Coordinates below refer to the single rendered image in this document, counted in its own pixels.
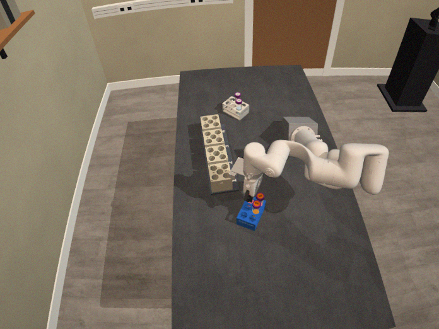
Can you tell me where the blue tube rack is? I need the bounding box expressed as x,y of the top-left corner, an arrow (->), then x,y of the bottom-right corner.
237,201 -> 266,231

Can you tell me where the beige bucket adapter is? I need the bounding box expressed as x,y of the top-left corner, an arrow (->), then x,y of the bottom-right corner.
205,144 -> 228,165
201,114 -> 221,131
203,129 -> 225,147
208,162 -> 233,193

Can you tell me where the beige tube rack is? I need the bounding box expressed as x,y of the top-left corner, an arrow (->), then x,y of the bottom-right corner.
222,96 -> 249,120

